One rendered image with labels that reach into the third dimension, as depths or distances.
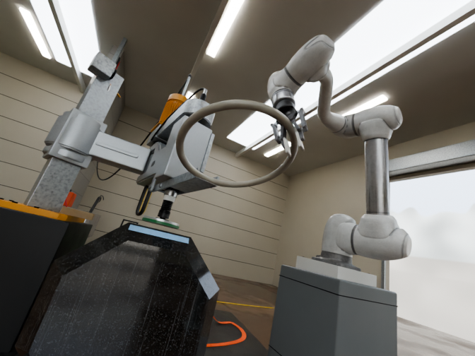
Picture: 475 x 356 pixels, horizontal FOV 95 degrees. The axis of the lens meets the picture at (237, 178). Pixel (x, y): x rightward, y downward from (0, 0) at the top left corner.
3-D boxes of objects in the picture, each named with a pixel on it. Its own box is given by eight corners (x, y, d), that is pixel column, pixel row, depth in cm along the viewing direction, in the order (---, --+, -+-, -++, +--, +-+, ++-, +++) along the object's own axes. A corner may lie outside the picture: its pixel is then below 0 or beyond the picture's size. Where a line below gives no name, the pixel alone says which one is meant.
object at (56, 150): (27, 147, 152) (55, 100, 165) (49, 162, 184) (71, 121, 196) (82, 164, 162) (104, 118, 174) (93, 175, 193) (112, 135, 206)
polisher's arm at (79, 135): (34, 136, 155) (51, 107, 162) (53, 152, 186) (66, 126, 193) (142, 171, 178) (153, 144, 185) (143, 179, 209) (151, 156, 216)
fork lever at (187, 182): (146, 190, 151) (148, 184, 153) (172, 198, 161) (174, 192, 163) (188, 174, 97) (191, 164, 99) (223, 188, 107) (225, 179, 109)
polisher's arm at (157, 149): (130, 194, 193) (149, 145, 208) (155, 202, 205) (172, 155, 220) (154, 187, 134) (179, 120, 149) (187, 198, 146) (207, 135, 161)
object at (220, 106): (154, 162, 91) (155, 157, 92) (244, 198, 116) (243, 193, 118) (225, 72, 60) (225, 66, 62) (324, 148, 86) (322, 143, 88)
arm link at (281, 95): (277, 111, 93) (279, 121, 90) (266, 97, 87) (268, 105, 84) (297, 100, 89) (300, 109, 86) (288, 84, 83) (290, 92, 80)
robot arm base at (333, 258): (327, 263, 132) (329, 253, 133) (362, 272, 112) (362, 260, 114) (305, 257, 125) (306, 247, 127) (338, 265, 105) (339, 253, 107)
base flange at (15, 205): (-29, 200, 131) (-24, 192, 132) (17, 208, 176) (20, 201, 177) (63, 220, 145) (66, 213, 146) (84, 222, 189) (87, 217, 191)
